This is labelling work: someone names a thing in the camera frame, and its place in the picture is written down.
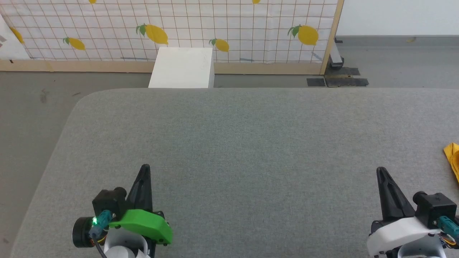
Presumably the lemon-print grid partition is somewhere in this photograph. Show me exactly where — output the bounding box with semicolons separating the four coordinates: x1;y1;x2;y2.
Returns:
0;0;345;76

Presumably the long black floor tape patch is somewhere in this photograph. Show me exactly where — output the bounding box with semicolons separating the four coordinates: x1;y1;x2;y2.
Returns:
324;77;369;88

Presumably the white board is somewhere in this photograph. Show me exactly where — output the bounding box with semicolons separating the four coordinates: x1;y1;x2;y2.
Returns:
0;14;31;60

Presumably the grey fabric sofa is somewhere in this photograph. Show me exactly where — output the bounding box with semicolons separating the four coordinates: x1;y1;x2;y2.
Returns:
10;88;459;258

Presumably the teal-plug black cable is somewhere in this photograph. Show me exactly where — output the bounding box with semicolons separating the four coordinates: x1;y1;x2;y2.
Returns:
90;210;115;258
435;215;459;248

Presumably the right teal-plug black cable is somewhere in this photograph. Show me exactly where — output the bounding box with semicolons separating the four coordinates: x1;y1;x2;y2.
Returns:
435;215;459;248

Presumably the white box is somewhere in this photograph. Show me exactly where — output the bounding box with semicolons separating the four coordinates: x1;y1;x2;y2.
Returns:
148;47;215;89

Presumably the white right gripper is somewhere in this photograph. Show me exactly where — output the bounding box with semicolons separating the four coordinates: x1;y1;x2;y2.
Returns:
366;167;446;257

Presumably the left teal-plug black cable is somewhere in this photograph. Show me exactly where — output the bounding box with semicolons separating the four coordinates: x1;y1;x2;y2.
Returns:
90;210;115;258

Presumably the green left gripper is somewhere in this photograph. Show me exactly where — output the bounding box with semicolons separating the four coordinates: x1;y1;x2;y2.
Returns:
72;164;174;249

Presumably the grey metal frame foot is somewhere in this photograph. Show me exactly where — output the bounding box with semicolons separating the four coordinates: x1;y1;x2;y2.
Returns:
329;37;345;70

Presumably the yellow cat-face t-shirt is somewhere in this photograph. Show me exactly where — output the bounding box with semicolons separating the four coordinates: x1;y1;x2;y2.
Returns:
443;142;459;184

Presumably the lemon print grid curtain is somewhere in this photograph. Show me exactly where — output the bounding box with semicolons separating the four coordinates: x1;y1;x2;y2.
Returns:
0;0;338;65

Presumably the black floor tape under foot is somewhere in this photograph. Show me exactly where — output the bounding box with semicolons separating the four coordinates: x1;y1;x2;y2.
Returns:
325;67;360;77

